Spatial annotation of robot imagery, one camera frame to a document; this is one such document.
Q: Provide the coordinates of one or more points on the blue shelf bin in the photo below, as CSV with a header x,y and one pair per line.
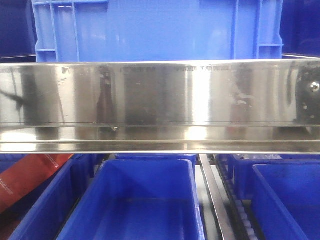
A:
x,y
138,200
41,214
286,200

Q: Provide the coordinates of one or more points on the large light blue crate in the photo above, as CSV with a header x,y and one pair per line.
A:
x,y
157,30

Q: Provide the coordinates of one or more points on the roller track strip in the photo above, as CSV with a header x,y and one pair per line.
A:
x,y
245,229

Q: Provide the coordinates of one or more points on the blue centre shelf bin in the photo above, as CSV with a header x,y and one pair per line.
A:
x,y
138,200

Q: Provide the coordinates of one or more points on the red packaging bag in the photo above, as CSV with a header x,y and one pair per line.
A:
x,y
28,174

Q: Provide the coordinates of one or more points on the blue right shelf bin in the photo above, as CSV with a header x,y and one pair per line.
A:
x,y
286,200

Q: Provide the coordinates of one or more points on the blue rear centre bin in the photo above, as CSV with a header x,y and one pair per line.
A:
x,y
192,157

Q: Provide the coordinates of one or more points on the blue left shelf bin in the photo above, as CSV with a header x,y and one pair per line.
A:
x,y
41,214

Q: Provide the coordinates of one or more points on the stainless steel shelf beam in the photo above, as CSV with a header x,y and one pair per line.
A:
x,y
219,106

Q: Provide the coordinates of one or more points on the metal shelf divider rail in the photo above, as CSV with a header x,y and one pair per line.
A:
x,y
222,220

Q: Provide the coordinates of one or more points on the blue rear right bin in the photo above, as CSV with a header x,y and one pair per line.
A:
x,y
238,168

